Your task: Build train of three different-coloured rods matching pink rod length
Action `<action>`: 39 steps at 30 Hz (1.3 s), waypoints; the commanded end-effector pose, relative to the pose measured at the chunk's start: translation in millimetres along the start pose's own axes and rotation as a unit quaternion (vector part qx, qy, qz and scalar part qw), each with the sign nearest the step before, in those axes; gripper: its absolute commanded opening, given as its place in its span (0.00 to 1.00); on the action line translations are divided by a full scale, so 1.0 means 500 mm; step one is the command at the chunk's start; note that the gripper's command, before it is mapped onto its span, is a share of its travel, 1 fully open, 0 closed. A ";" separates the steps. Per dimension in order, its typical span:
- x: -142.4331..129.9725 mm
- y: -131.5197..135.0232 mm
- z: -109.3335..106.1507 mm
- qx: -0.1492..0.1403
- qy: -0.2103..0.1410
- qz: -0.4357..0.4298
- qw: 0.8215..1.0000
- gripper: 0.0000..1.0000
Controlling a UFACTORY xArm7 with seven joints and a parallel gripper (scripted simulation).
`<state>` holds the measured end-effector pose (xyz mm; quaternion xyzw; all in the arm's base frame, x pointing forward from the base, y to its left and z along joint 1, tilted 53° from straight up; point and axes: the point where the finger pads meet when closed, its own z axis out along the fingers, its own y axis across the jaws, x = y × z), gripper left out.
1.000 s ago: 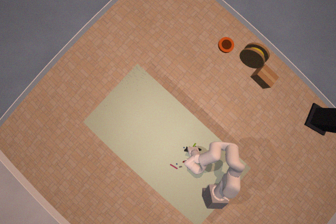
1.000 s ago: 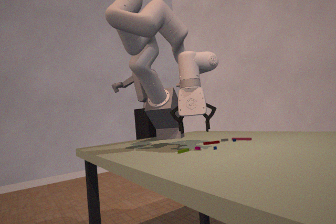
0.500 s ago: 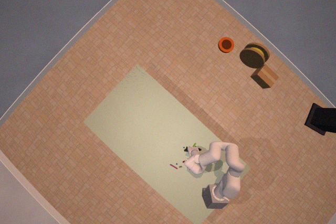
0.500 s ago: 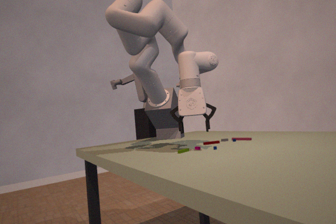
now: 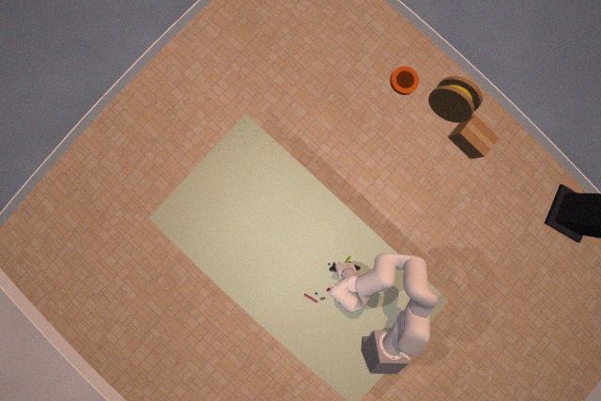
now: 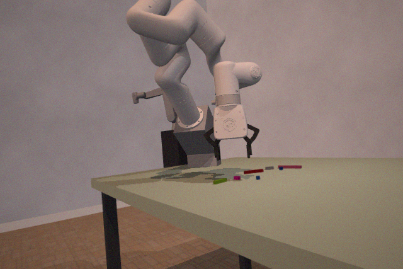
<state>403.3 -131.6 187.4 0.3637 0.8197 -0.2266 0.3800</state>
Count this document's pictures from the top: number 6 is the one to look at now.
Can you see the lime green rod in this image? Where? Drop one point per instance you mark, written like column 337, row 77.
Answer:
column 219, row 181

